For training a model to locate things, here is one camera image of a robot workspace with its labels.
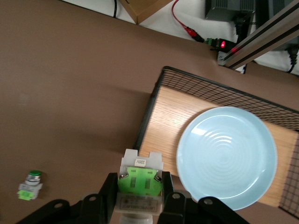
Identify red LED display module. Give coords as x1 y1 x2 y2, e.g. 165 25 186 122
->
204 36 237 51

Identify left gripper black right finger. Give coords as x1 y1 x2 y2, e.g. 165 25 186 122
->
157 171 187 224

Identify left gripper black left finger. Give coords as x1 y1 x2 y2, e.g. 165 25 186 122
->
79 172 120 224

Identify red push button switch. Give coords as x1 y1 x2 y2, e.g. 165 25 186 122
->
114 148 164 224

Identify aluminium camera post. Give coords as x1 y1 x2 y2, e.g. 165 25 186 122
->
216 0 299 76

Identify dark grey power supply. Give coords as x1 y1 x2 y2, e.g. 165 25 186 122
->
204 0 256 23

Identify light blue round plate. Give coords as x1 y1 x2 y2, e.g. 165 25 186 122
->
176 106 278 212

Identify wooden tray black mesh sides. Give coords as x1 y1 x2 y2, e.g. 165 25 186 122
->
133 66 299 217

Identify green push button switch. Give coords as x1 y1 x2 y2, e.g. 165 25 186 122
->
17 170 44 201

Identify brown cardboard box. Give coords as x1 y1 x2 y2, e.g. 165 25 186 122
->
118 0 174 25

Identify red clip lead cable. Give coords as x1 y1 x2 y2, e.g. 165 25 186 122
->
171 0 204 43

